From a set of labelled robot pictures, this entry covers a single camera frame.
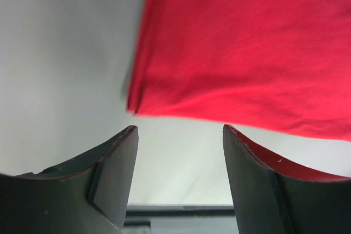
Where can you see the black mounting plate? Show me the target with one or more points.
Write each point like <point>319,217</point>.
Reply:
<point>181,219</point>

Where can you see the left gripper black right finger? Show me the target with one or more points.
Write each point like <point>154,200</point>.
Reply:
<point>272,194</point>

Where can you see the red t-shirt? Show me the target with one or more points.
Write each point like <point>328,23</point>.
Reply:
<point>281,65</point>

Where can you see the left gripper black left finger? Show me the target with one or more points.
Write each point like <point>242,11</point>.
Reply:
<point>86,194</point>

